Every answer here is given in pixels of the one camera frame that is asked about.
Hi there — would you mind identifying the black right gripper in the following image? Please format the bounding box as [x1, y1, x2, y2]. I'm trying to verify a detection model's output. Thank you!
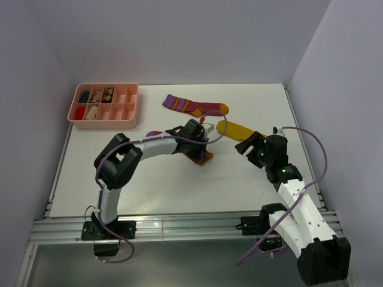
[235, 131, 272, 169]

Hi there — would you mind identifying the maroon sock purple toe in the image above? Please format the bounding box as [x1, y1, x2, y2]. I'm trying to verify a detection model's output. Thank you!
[145, 130, 215, 167]

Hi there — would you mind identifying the brown yellow argyle sock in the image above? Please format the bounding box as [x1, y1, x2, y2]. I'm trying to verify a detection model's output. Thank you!
[101, 87, 114, 103]

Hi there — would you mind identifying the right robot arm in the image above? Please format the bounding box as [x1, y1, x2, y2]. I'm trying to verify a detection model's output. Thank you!
[235, 128, 351, 286]

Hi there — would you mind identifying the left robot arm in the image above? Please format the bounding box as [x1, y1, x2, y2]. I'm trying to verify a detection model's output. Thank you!
[94, 119, 214, 239]

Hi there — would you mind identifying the maroon purple striped sock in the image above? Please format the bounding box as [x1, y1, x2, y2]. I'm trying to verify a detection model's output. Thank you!
[162, 94, 229, 117]

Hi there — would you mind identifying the yellow patterned sock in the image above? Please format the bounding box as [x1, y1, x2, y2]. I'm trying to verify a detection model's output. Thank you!
[216, 120, 255, 142]

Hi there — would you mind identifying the pink compartment organizer box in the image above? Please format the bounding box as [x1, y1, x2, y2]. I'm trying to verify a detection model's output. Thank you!
[67, 83, 139, 130]

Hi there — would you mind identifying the cream white rolled sock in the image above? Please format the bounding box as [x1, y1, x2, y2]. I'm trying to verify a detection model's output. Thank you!
[85, 106, 98, 120]

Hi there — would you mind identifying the cream orange argyle rolled sock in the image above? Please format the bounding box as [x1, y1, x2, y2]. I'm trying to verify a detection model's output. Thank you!
[90, 90, 102, 103]

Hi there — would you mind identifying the red rolled sock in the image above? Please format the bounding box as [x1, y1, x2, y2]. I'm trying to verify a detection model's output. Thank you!
[75, 106, 86, 121]

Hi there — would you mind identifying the dark teal rolled sock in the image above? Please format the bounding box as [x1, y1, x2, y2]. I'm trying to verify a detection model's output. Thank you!
[78, 91, 90, 103]

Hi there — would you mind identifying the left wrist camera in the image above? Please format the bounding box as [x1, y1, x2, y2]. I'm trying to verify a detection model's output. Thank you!
[199, 117, 215, 138]

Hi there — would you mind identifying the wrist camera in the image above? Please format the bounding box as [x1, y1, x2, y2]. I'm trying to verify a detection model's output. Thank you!
[272, 127, 286, 137]
[199, 117, 215, 138]

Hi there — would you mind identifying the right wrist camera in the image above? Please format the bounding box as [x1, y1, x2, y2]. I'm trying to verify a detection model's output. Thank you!
[272, 127, 286, 137]

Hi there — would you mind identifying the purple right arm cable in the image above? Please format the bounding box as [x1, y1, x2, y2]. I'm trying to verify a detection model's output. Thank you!
[236, 126, 332, 267]

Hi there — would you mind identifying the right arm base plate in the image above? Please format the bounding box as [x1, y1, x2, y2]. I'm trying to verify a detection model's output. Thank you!
[235, 216, 269, 236]

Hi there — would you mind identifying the aluminium front rail frame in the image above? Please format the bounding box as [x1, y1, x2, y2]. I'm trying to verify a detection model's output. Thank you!
[28, 209, 344, 246]

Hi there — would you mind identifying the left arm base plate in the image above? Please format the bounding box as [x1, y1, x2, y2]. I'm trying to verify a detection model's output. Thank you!
[81, 220, 136, 241]

